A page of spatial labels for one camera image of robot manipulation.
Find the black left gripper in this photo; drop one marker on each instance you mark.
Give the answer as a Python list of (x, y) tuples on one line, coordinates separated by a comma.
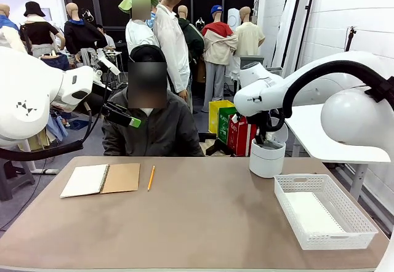
[(96, 99)]

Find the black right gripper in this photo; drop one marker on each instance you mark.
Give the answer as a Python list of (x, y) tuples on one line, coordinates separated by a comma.
[(261, 132)]

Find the orange pencil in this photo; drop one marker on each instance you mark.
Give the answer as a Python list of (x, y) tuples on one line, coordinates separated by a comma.
[(151, 178)]

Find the spiral notebook brown cover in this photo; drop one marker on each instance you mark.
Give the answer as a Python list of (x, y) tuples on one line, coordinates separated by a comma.
[(92, 179)]

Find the white paper sheet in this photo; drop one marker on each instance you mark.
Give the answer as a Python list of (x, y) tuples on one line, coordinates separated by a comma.
[(311, 213)]

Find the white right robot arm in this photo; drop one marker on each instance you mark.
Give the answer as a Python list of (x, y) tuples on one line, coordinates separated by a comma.
[(354, 121)]

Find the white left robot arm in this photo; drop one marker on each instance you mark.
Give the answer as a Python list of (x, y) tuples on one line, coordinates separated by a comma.
[(27, 99)]

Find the red recycling bin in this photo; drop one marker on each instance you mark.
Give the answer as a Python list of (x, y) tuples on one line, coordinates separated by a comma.
[(243, 139)]

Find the white round trash bin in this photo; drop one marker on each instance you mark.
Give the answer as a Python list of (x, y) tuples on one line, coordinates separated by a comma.
[(266, 161)]

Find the green recycling bin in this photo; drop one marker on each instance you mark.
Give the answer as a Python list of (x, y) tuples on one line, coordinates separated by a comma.
[(224, 124)]

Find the seated person grey jacket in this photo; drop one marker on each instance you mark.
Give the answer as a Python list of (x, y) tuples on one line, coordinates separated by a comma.
[(166, 130)]

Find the large white table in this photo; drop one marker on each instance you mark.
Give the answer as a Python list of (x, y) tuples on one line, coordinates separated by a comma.
[(307, 130)]

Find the yellow recycling bin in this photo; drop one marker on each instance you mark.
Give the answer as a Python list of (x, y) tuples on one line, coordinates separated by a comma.
[(215, 116)]

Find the black cap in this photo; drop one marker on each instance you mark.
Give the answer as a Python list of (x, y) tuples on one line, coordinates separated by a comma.
[(147, 53)]

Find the blue hanging garment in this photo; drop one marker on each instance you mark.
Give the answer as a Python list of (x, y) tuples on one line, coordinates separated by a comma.
[(58, 129)]

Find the grey cabinet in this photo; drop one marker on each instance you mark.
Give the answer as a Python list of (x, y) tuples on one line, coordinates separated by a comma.
[(250, 60)]

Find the background person white shirt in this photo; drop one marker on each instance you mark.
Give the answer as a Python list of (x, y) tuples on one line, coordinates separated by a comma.
[(106, 39)]

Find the mannequin green checked hat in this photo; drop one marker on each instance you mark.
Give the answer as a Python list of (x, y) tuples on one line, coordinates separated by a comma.
[(138, 35)]

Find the tall mannequin white shirt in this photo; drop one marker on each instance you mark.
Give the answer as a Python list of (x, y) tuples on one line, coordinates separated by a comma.
[(172, 44)]

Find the mannequin black hoodie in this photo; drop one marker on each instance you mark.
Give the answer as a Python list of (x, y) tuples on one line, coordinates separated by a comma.
[(81, 35)]

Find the mannequin cream shirt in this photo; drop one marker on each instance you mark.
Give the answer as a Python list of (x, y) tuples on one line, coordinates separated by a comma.
[(249, 39)]

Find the mannequin blue cap red jacket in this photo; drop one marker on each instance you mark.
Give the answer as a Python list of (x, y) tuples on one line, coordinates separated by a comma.
[(218, 44)]

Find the mannequin dark green jacket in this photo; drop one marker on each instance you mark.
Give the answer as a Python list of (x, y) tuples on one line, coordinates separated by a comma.
[(194, 38)]

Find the white oblong device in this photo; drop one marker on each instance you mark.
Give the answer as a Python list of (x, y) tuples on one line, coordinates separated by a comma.
[(234, 19)]

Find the mannequin black bucket hat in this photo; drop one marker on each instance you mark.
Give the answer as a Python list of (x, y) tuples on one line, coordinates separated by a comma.
[(38, 32)]

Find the grey step stool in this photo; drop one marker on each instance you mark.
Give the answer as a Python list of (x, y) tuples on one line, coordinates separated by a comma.
[(18, 179)]

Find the black tripod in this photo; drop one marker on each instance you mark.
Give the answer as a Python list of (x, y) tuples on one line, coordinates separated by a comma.
[(349, 42)]

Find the white perforated plastic basket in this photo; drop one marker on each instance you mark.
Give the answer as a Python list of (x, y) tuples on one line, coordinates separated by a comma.
[(326, 242)]

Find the mannequin blue white shirt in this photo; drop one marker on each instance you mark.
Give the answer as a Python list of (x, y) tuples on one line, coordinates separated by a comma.
[(7, 27)]

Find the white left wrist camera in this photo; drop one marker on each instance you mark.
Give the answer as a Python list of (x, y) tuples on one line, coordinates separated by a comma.
[(109, 66)]

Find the white table leg frame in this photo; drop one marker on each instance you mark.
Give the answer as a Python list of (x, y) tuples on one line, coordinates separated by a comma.
[(46, 171)]

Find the black wall conduit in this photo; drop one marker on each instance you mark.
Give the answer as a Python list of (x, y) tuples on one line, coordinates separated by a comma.
[(310, 4), (292, 26)]

